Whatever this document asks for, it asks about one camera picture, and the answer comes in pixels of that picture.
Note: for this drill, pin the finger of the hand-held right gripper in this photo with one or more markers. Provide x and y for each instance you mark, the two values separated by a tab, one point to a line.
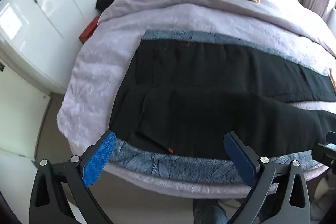
331	138
324	153

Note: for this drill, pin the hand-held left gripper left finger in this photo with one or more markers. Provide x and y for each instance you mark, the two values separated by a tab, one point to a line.
101	154

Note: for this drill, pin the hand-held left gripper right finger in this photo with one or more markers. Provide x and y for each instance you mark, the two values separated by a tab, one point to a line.
240	158

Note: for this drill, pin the black pants with grey lining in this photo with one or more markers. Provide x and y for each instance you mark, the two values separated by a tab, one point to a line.
197	108

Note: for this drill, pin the person's blue jeans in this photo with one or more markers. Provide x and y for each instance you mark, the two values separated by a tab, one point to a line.
210	212

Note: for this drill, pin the fluffy lilac blanket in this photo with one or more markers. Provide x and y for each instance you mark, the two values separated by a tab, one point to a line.
105	69

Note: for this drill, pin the red box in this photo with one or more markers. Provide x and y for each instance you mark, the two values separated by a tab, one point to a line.
88	29

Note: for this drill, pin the white glossy wardrobe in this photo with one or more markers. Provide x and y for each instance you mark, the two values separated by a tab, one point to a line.
39	11

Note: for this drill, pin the black wall switch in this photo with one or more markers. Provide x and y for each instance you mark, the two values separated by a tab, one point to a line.
1	67

